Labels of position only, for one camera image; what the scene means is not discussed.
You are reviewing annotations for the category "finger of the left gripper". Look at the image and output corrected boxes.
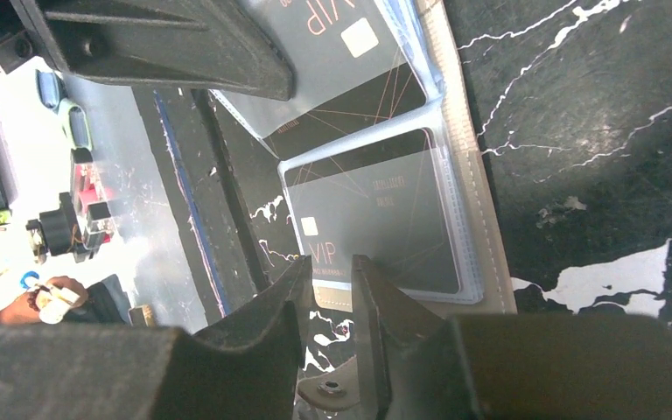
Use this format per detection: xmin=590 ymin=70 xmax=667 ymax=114
xmin=12 ymin=1 xmax=295 ymax=101

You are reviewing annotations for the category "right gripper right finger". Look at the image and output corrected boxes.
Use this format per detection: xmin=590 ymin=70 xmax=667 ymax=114
xmin=352 ymin=255 xmax=672 ymax=419

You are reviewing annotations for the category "black vip card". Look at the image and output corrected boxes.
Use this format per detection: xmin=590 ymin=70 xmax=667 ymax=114
xmin=284 ymin=129 xmax=461 ymax=297
xmin=213 ymin=1 xmax=436 ymax=159

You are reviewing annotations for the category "black VIP card in holder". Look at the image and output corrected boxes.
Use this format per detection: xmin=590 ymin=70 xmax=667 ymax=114
xmin=284 ymin=129 xmax=461 ymax=297

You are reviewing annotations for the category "grey card holder blue inside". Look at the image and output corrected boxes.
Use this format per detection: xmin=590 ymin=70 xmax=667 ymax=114
xmin=208 ymin=0 xmax=518 ymax=414

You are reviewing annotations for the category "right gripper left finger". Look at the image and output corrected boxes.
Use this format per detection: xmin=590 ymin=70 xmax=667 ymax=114
xmin=0 ymin=256 xmax=312 ymax=419

